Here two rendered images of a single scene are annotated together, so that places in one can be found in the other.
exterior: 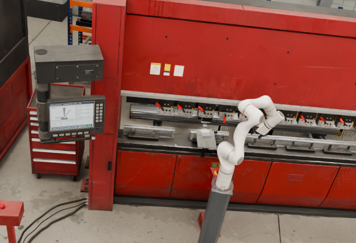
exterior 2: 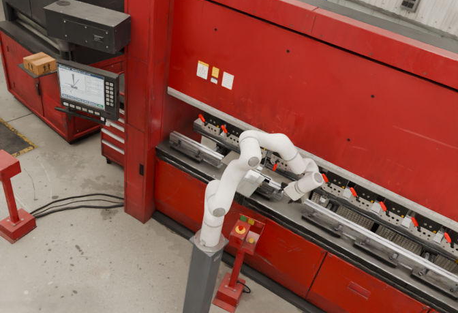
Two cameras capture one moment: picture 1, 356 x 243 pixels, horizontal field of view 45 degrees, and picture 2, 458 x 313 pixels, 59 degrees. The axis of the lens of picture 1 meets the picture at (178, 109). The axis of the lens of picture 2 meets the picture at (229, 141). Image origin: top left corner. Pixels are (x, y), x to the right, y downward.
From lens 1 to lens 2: 1.99 m
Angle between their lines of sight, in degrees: 26
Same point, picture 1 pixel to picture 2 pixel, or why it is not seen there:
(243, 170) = (289, 246)
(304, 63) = (396, 121)
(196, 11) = (251, 0)
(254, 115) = (244, 152)
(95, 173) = (129, 172)
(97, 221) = (123, 226)
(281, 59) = (360, 104)
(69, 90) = not seen: hidden behind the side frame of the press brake
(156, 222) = (176, 258)
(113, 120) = (144, 116)
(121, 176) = (159, 189)
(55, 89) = not seen: hidden behind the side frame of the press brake
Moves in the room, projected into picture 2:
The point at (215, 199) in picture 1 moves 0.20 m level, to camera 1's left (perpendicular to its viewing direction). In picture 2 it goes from (194, 253) to (172, 234)
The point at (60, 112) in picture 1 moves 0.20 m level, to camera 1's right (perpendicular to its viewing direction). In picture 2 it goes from (69, 78) to (86, 90)
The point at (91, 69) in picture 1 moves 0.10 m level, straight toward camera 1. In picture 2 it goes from (101, 36) to (90, 41)
